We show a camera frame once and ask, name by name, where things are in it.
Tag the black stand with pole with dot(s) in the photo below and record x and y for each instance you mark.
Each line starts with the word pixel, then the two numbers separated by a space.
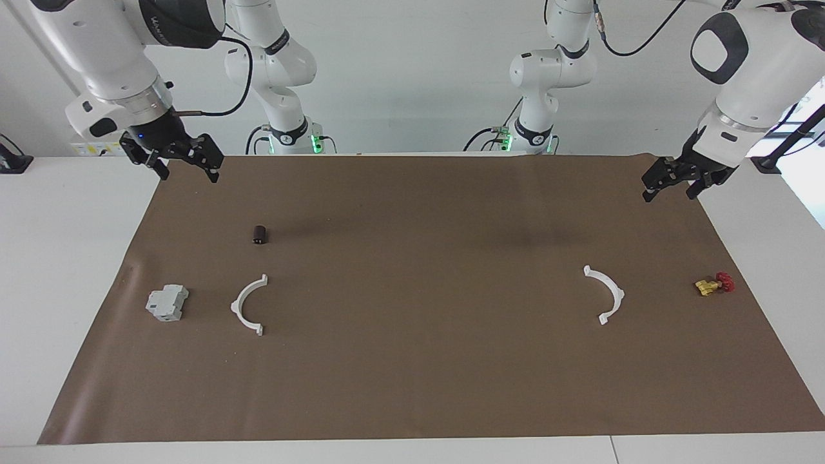
pixel 767 162

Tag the black clamp base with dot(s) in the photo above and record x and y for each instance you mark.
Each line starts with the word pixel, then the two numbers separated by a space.
pixel 13 161

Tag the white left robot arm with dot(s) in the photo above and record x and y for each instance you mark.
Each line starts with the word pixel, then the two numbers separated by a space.
pixel 754 71

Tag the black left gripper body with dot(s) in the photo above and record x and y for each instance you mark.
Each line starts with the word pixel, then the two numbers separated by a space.
pixel 696 167

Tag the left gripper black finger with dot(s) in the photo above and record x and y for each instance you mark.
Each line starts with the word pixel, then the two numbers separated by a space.
pixel 657 175
pixel 701 187

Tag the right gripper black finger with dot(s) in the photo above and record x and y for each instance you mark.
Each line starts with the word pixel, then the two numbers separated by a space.
pixel 209 154
pixel 151 161

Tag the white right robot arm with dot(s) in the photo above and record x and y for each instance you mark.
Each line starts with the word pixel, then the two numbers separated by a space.
pixel 103 58

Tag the brown paper mat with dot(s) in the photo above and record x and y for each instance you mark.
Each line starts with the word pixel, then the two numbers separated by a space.
pixel 412 361

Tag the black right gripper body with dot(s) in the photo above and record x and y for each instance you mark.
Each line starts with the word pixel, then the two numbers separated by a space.
pixel 164 135

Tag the small black cylinder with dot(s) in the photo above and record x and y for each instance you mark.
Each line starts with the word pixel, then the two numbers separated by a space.
pixel 260 234

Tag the white wall socket box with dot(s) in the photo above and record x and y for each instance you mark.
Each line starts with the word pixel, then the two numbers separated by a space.
pixel 97 149

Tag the grey circuit breaker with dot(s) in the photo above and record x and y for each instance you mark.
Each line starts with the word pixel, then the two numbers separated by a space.
pixel 166 304

